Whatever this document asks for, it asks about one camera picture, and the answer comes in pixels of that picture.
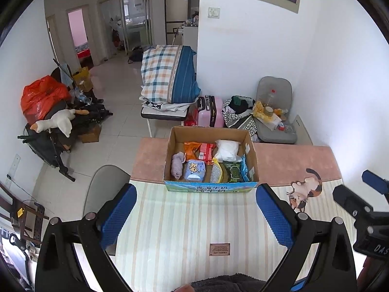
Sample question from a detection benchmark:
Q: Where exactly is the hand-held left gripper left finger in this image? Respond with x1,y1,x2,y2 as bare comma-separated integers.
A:
35,183,138,292

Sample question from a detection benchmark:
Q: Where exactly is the white wall outlet strip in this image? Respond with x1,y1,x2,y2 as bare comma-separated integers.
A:
7,154,22,178

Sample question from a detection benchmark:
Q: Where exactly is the blue white packet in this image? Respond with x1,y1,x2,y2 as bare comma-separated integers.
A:
240,155,250,183

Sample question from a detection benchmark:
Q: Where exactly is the white goose plush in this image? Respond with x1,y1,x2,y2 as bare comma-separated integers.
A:
30,109,90,137

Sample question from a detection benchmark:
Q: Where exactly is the yellow paper bag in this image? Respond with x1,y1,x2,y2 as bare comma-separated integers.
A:
71,66,93,92

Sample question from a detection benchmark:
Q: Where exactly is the pink suitcase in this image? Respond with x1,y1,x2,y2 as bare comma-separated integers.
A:
197,95,225,128

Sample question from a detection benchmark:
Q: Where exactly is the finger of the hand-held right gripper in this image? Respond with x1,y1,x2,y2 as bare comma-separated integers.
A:
362,170,389,195
332,184,374,220

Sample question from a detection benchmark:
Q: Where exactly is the yellow lemon-shaped pouch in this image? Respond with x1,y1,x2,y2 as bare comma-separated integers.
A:
211,157,228,183

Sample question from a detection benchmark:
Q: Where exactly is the white plastic bag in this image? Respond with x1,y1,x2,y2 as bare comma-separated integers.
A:
214,139,240,162

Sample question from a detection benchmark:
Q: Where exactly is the orange plastic bag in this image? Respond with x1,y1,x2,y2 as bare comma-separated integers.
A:
21,75,72,125

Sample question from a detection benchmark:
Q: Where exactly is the blue cat tissue pack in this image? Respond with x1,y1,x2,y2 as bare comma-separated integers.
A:
184,159,207,182

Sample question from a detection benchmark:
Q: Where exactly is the white cabinet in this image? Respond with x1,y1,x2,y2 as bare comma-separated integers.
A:
182,24,199,47

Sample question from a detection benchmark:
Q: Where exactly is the brown label patch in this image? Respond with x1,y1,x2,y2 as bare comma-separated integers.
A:
209,243,231,256

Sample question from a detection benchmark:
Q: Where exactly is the dark fleece clothing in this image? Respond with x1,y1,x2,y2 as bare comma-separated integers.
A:
172,274,268,292

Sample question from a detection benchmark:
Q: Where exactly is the black stroller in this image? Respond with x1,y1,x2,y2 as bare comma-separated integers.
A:
18,125,78,182

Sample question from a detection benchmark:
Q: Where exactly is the white flat pack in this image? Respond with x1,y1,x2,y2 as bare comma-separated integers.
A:
258,112,283,128

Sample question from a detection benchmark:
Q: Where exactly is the orange snack packet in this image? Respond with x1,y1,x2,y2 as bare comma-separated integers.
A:
183,141,203,162

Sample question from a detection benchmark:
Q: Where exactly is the dark wooden chair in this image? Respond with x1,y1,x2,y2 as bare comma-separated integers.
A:
0,181,49,247

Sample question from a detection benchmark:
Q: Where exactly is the person's right forearm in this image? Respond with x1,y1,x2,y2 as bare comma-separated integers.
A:
363,255,389,292

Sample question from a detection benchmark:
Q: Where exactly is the yellow plastic bag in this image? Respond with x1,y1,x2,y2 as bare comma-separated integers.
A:
253,100,268,119

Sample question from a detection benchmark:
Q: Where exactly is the grey shell chair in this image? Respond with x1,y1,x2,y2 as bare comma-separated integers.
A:
83,164,131,256

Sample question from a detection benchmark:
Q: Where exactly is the black folded equipment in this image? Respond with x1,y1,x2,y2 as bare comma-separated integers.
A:
71,97,114,125

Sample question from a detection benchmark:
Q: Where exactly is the black white patterned bag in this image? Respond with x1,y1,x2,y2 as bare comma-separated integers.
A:
222,95,259,134

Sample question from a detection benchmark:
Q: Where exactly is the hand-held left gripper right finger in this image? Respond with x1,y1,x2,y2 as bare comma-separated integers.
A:
255,183,357,292

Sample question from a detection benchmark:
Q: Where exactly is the striped pink table cloth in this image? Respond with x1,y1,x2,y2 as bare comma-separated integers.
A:
114,137,357,292

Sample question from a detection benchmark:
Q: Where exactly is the red snack packet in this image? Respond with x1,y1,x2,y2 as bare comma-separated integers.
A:
199,143,218,165

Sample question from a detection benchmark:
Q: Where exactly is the printed cardboard box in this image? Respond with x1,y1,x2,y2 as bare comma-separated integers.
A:
163,126,260,193

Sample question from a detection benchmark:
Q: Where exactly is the black floor bag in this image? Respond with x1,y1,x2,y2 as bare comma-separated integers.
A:
127,46,145,64

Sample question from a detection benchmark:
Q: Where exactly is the grey cushioned chair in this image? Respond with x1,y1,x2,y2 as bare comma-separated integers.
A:
254,76,298,145

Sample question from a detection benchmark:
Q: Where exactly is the grey cloth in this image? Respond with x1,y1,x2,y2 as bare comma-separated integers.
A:
171,152,187,180

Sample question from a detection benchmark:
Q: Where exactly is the plaid blue bedding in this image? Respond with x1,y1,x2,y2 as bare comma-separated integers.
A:
139,45,202,104

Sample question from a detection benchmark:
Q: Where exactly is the small brown cardboard box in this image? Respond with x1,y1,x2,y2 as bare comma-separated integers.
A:
78,124,102,143

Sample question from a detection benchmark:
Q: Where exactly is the green packet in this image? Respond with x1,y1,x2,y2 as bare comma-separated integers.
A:
223,162,244,183

